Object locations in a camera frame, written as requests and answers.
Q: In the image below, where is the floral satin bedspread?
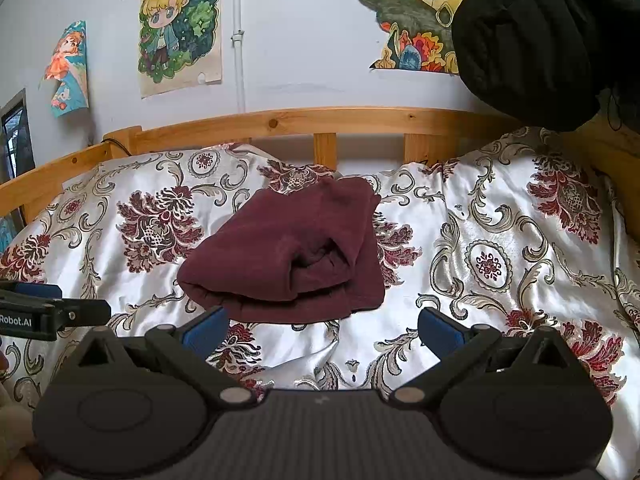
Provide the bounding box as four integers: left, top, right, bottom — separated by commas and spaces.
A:
0, 127, 640, 480

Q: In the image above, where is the orange-haired figure wall poster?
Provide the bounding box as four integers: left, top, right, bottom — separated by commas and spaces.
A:
41, 20, 91, 119

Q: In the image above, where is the white wall pipe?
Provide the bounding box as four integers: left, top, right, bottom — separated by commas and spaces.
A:
230, 0, 248, 112

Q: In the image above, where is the black cable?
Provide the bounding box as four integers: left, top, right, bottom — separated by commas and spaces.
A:
101, 132, 132, 157

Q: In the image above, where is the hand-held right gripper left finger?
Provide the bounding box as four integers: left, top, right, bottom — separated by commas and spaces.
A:
69, 306, 256, 407

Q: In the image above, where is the maroon long-sleeved sweater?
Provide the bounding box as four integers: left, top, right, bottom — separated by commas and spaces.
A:
177, 176, 387, 325

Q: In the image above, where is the black quilted jacket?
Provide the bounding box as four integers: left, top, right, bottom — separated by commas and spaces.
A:
451, 0, 640, 132

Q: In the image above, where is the colourful landscape wall poster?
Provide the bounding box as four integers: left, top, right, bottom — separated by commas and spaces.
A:
354, 0, 466, 76

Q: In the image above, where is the cartoon girl wall poster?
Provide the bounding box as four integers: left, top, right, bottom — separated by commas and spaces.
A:
137, 0, 224, 99

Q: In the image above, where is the wooden bed frame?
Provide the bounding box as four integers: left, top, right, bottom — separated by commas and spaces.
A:
0, 106, 640, 226

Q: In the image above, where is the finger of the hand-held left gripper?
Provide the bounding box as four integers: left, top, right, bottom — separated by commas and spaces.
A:
47, 299, 112, 327
0, 281, 62, 301

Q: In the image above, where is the window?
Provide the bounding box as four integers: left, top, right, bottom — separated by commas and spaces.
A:
0, 88, 37, 183

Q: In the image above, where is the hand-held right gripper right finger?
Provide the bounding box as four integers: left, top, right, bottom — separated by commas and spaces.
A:
389, 307, 581, 407

